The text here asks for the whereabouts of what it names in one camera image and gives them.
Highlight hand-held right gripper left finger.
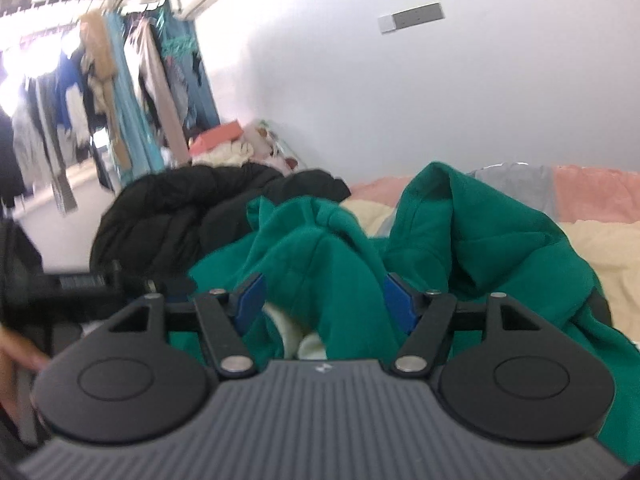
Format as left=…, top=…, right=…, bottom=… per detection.
left=109, top=273, right=266, bottom=379

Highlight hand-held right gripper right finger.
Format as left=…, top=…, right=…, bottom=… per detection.
left=384, top=272, right=546, bottom=379

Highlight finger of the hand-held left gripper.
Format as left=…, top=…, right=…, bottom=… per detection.
left=122, top=277, right=199, bottom=305

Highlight green hoodie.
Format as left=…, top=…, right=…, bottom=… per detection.
left=170, top=161, right=640, bottom=441

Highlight blue and white hanging clothes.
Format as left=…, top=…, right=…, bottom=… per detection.
left=10, top=55, right=101, bottom=171

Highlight person's left hand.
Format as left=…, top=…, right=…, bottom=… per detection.
left=0, top=332, right=51, bottom=411

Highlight black puffer jacket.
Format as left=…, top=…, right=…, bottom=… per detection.
left=90, top=164, right=351, bottom=281

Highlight striped hanging garment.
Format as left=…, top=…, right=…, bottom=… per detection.
left=50, top=170, right=78, bottom=216

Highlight cream fleece cloth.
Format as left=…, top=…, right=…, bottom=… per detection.
left=192, top=140, right=256, bottom=167

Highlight pink box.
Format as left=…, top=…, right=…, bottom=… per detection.
left=189, top=121, right=244, bottom=157

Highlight beige hanging pants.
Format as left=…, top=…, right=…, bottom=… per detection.
left=132, top=22, right=188, bottom=158

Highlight patchwork blanket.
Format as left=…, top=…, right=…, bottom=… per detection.
left=340, top=162, right=640, bottom=346

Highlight tan hanging garment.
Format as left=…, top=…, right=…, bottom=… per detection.
left=80, top=12, right=132, bottom=168

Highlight teal clip hanger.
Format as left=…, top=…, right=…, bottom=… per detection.
left=157, top=30, right=198, bottom=58

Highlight grey wall switch panel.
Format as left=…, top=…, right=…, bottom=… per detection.
left=377, top=2, right=444, bottom=34

